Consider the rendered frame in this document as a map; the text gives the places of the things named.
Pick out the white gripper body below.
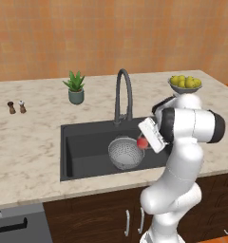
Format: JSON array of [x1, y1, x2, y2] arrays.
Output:
[[137, 116, 167, 155]]

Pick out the red peach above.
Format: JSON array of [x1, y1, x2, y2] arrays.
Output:
[[136, 136, 150, 150]]

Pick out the grey metal colander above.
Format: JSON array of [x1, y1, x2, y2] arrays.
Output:
[[107, 136, 146, 171]]

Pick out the dark grey arched faucet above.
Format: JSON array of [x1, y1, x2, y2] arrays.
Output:
[[113, 67, 134, 125]]

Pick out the dark grey sink basin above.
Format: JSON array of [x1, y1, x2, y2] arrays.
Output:
[[59, 116, 171, 182]]

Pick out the grey bowl of yellow fruit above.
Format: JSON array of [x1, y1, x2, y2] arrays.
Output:
[[167, 74, 203, 95]]

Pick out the green plant in grey pot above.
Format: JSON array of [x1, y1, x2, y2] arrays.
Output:
[[62, 70, 86, 105]]

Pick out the dark wood cupboard door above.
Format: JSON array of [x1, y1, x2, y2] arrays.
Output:
[[42, 188, 135, 243], [132, 172, 228, 243]]

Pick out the brown white-topped salt shaker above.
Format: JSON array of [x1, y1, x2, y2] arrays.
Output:
[[17, 100, 28, 114]]

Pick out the brown pepper shaker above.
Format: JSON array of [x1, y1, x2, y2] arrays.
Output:
[[7, 101, 17, 115]]

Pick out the grey dishwasher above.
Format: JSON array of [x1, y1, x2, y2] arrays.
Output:
[[0, 202, 54, 243]]

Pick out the black dishwasher handle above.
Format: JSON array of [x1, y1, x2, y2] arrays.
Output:
[[0, 216, 29, 234]]

